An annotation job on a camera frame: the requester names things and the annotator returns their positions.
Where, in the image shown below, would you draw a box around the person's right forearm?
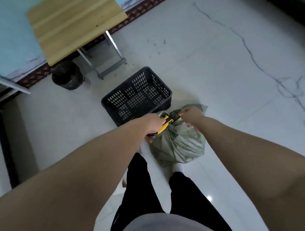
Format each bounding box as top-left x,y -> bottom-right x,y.
198,116 -> 305,231

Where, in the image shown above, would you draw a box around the person's left hand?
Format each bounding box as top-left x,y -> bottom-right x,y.
140,113 -> 166,143

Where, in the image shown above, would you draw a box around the green woven sack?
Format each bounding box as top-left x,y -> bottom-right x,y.
149,104 -> 208,168

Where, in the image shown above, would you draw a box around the black trousers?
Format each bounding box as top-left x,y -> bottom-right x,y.
110,152 -> 233,231

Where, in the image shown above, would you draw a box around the white right shoe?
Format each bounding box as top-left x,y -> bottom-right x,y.
171,163 -> 185,176

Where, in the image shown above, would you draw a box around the person's right hand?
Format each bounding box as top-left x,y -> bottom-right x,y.
178,106 -> 205,133

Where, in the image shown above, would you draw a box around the black plastic crate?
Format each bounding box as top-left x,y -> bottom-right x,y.
101,66 -> 173,127

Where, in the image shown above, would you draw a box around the wooden folding table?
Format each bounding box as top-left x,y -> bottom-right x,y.
26,0 -> 129,80

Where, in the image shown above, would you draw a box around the grey shirt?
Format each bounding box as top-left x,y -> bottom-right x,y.
121,213 -> 215,231

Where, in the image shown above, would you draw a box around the black trash bin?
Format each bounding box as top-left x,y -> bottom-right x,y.
51,61 -> 84,91

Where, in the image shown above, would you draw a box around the person's left forearm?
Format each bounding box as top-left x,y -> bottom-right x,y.
0,116 -> 153,231

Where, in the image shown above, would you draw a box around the yellow black utility knife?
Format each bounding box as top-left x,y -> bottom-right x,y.
147,115 -> 174,136

